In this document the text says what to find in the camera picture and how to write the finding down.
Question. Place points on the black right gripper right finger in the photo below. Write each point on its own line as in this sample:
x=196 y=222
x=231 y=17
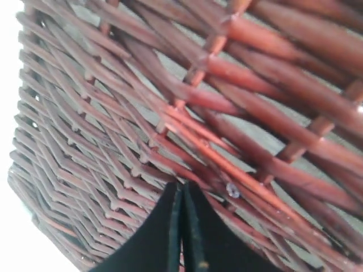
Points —
x=208 y=243

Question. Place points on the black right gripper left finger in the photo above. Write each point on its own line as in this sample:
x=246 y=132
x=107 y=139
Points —
x=156 y=244

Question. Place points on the dark red wicker basket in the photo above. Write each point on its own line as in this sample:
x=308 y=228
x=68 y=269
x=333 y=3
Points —
x=259 y=102

